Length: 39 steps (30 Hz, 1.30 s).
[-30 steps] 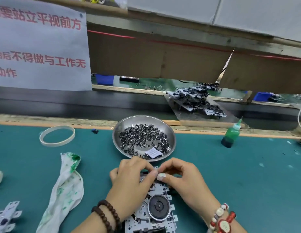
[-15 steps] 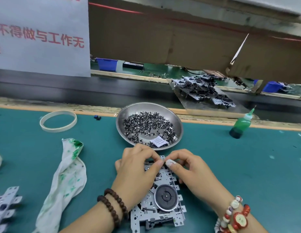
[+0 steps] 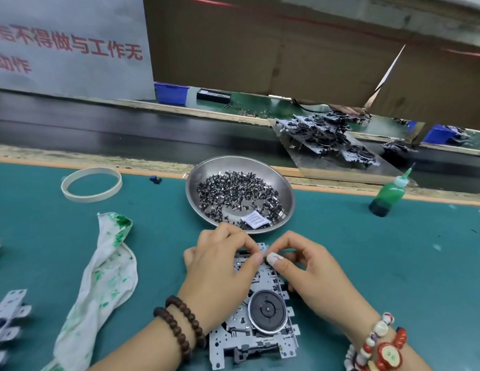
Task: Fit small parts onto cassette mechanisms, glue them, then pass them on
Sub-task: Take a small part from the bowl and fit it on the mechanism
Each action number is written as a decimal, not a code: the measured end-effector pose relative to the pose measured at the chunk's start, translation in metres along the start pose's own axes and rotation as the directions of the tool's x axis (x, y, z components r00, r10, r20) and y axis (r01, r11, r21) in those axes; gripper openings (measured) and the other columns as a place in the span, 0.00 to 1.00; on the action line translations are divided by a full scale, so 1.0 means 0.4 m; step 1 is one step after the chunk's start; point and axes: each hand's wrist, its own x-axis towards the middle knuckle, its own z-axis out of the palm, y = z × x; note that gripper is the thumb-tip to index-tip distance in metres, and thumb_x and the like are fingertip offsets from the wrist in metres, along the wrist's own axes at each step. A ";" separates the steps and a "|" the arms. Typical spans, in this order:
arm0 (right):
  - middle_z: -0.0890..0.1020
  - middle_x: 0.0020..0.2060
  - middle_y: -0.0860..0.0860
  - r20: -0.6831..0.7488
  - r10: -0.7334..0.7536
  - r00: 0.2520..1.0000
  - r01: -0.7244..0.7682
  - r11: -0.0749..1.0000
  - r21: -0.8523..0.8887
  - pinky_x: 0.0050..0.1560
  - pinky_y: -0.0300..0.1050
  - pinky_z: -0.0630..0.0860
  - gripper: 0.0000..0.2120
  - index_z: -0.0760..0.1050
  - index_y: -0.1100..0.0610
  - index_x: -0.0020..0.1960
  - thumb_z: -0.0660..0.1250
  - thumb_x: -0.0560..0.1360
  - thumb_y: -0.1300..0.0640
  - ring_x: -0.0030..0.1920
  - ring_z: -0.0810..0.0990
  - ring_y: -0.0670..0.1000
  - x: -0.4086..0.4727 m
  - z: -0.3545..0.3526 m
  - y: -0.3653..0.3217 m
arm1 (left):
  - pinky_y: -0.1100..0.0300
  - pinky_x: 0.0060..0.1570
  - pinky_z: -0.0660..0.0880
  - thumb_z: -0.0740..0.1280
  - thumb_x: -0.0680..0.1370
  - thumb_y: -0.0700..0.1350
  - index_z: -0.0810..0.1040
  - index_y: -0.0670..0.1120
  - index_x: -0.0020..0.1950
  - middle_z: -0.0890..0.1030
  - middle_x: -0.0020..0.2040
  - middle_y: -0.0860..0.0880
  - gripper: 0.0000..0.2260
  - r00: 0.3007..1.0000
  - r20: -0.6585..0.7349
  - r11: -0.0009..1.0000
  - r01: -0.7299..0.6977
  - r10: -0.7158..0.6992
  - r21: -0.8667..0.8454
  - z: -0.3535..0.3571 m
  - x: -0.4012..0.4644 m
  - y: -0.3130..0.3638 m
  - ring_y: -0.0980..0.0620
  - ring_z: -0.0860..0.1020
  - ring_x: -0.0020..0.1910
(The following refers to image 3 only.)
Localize white tape ring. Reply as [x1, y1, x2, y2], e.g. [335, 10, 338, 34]
[61, 166, 123, 203]

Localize person's right hand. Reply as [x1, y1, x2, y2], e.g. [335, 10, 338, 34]
[265, 231, 380, 345]

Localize black conveyor belt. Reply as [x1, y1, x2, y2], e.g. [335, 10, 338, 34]
[0, 89, 480, 194]

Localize black flat box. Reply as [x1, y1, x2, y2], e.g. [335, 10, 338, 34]
[197, 89, 232, 104]

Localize white green-stained cloth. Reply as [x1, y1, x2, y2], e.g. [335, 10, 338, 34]
[43, 212, 139, 371]

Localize finished mechanisms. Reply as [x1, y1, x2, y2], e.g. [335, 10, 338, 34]
[275, 112, 380, 167]

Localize green glue squeeze bottle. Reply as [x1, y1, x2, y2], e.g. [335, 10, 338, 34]
[369, 166, 415, 218]

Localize red white bead bracelet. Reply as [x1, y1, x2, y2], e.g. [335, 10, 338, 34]
[344, 311, 410, 371]

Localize clear plastic sheet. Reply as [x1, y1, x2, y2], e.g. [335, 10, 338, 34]
[269, 118, 411, 186]

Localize brown bead bracelet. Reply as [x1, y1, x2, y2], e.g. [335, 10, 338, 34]
[152, 295, 206, 362]

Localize metal mechanism chassis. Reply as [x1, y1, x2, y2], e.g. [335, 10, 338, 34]
[0, 288, 32, 369]
[208, 242, 301, 370]

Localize round metal bowl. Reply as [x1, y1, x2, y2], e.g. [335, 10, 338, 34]
[185, 156, 296, 235]

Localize pile of small metal parts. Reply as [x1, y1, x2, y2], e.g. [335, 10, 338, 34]
[196, 171, 286, 227]

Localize brown cardboard panel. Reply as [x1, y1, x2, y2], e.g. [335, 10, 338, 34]
[143, 0, 480, 132]

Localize blue plastic bin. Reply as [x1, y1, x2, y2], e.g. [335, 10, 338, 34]
[154, 82, 190, 106]
[423, 124, 458, 145]

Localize white paper sign red text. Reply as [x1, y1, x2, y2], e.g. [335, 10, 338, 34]
[0, 0, 156, 101]

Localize person's left hand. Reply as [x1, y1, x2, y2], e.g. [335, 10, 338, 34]
[178, 222, 264, 329]

